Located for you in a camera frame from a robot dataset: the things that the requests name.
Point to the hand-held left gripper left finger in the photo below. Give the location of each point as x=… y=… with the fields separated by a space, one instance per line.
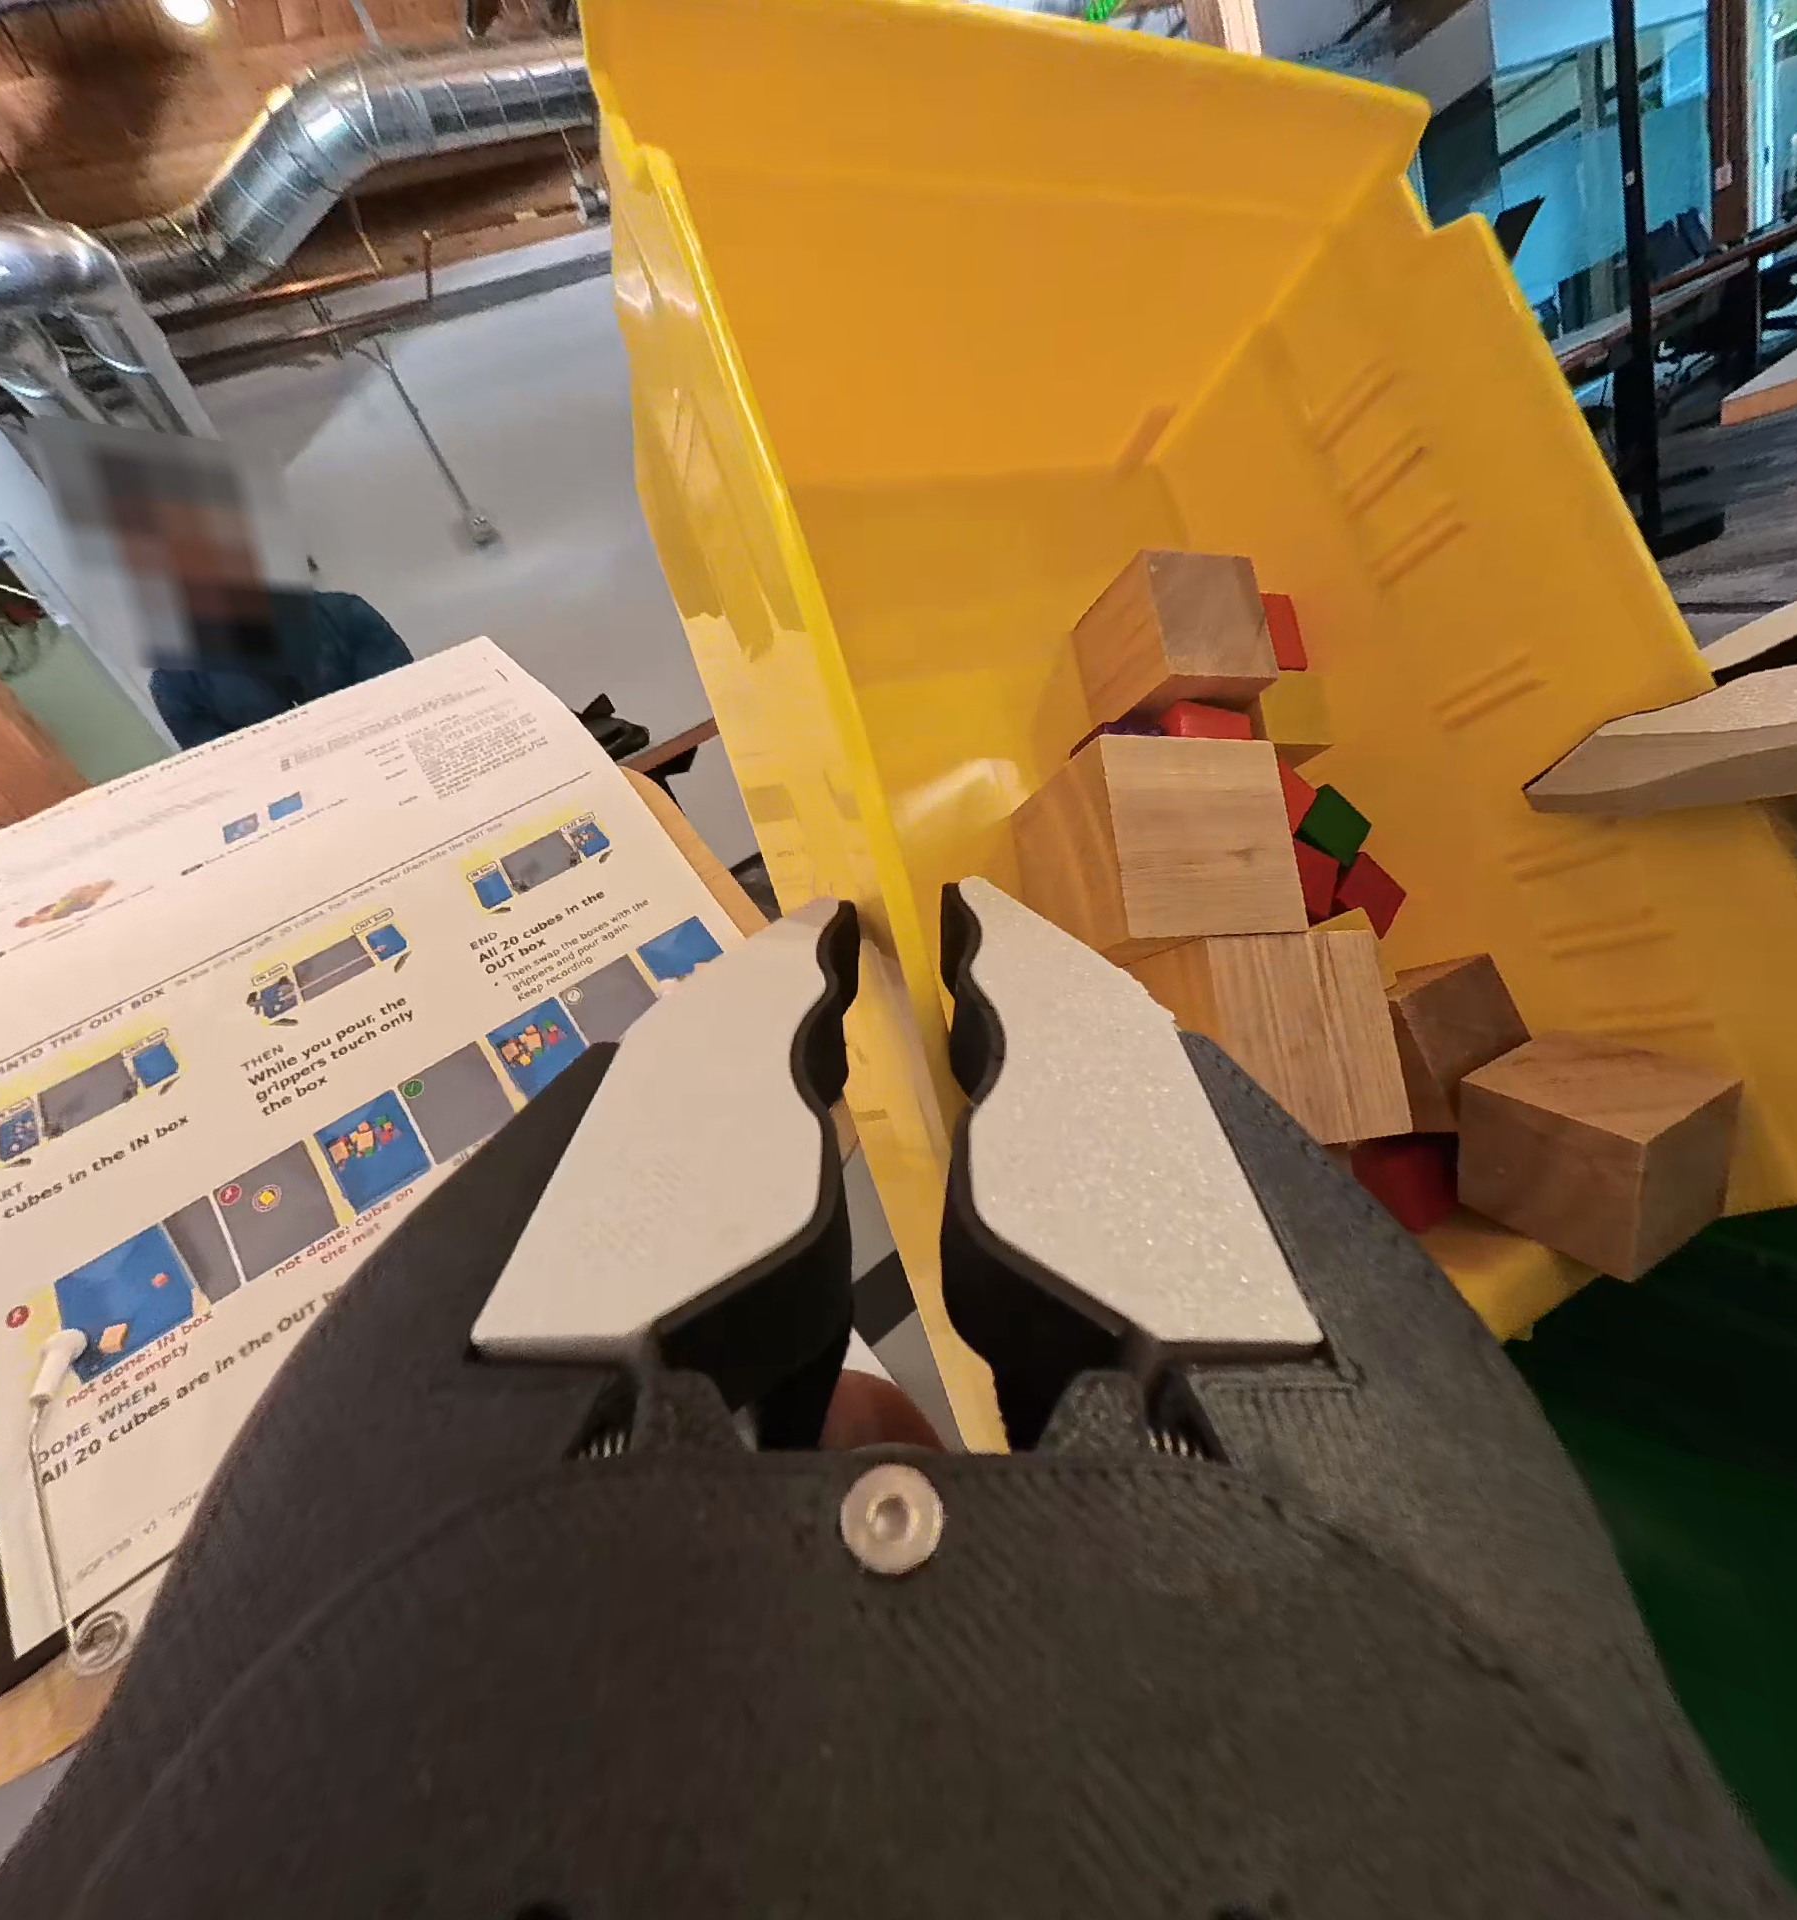
x=674 y=1171

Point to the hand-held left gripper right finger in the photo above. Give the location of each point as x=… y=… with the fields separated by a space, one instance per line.
x=1124 y=1186

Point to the pile of wooden cubes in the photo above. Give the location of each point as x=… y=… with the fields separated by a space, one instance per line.
x=1169 y=840

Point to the green plastic box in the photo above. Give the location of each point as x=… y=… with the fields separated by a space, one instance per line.
x=1708 y=1501

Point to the yellow plastic box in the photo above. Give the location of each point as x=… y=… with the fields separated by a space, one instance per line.
x=988 y=378

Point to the long wooden office desk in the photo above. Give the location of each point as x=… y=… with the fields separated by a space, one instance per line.
x=1708 y=286

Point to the black support pole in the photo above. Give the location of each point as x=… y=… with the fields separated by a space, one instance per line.
x=1641 y=301

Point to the brown top desk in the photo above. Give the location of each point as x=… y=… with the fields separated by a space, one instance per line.
x=681 y=743

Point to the black bag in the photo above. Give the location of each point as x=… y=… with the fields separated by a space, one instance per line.
x=611 y=733

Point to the printed instruction sheet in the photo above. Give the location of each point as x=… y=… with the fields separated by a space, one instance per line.
x=240 y=976

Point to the grey wall conduit pipe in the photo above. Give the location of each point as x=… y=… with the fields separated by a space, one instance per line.
x=479 y=530

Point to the spiral silver ventilation duct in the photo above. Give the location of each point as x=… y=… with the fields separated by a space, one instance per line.
x=373 y=135

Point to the smooth silver ventilation duct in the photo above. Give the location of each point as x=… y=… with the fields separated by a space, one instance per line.
x=44 y=286

